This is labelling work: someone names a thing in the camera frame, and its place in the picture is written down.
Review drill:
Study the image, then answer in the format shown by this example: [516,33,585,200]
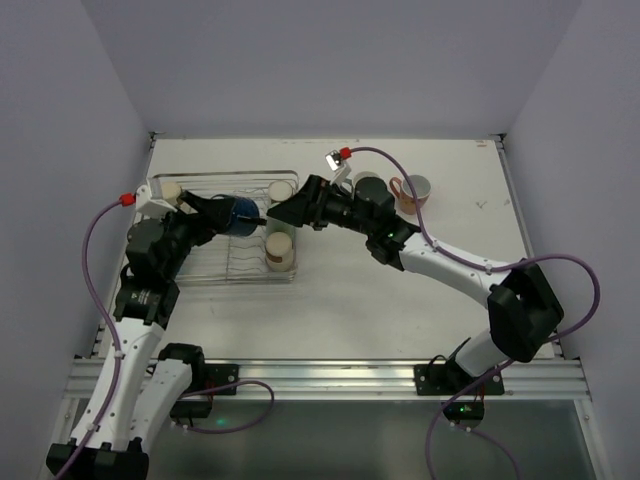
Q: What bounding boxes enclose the dark blue mug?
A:
[212,194,260,237]

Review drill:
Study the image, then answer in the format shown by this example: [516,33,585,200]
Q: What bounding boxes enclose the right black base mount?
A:
[413,355,505,429]

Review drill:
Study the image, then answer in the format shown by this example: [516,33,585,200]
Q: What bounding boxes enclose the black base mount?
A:
[413,355,505,429]
[170,363,240,423]

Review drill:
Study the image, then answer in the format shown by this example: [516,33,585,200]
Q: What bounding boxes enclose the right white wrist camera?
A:
[325,147,352,186]

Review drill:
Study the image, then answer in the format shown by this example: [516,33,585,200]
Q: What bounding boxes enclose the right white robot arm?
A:
[268,175,564,391]

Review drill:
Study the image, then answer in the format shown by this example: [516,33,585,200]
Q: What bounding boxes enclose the aluminium rail frame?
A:
[64,357,586,401]

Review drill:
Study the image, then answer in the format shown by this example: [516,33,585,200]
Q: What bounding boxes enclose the metal wire dish rack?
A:
[154,170,299,287]

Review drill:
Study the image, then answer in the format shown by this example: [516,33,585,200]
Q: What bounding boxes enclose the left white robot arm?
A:
[46,185,266,479]

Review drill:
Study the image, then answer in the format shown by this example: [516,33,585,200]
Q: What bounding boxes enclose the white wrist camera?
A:
[135,179,178,218]
[325,147,352,186]

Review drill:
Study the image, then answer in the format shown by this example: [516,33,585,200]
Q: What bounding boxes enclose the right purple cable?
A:
[338,146,601,346]

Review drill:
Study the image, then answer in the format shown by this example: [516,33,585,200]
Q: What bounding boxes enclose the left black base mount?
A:
[170,363,240,423]

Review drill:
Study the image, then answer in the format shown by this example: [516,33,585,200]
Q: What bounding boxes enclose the grey teal mug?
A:
[351,171,379,187]

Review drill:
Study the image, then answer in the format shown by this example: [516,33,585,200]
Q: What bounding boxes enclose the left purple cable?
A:
[49,192,137,480]

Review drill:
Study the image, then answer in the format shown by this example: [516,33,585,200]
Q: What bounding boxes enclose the purple cable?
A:
[338,146,601,346]
[49,192,137,480]

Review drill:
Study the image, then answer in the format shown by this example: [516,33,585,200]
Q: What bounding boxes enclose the cream brown cup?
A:
[265,232,294,272]
[268,180,295,204]

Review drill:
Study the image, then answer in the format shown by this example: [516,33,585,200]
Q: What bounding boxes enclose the light green cup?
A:
[266,218,296,238]

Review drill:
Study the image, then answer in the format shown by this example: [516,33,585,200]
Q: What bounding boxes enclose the pink patterned mug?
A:
[389,175,432,215]

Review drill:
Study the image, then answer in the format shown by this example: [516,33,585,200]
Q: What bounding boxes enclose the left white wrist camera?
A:
[135,179,178,218]

